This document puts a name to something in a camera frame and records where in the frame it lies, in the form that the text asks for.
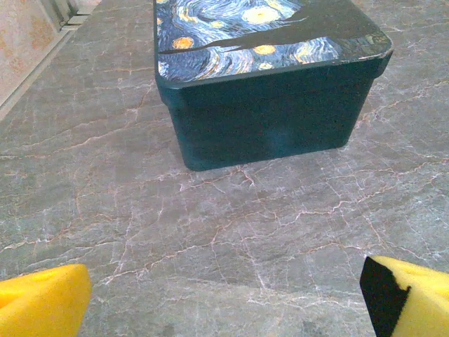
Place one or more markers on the left gripper yellow-padded left finger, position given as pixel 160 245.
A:
pixel 42 305

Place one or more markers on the aluminium upright frame post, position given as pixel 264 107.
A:
pixel 66 10

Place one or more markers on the aluminium table side rail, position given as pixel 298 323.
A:
pixel 35 71

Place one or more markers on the left gripper yellow-padded right finger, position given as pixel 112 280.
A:
pixel 414 302

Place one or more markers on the starry night print box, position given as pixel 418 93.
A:
pixel 266 112

